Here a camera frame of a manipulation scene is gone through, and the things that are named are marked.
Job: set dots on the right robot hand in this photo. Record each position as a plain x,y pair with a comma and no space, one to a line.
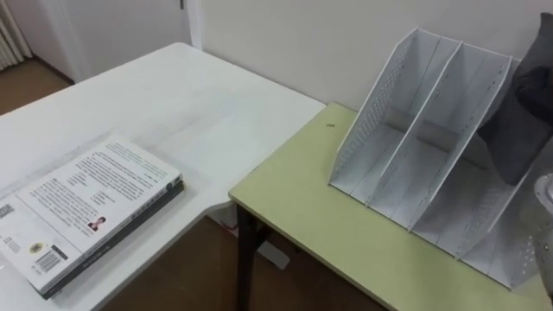
538,93

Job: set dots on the dark grey book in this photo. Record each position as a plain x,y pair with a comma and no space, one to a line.
512,142

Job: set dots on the white perforated file rack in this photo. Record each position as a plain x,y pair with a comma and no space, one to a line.
415,173

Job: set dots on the green table with black legs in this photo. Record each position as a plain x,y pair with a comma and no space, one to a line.
302,198

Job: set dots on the white flat box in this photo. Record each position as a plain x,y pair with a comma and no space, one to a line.
273,255

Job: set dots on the white desk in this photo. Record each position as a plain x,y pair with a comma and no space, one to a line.
173,103

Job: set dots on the white door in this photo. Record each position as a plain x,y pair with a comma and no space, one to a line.
129,30

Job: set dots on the white thick book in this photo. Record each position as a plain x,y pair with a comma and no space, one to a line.
86,203

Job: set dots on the white curtain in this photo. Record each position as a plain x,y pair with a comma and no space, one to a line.
10,30

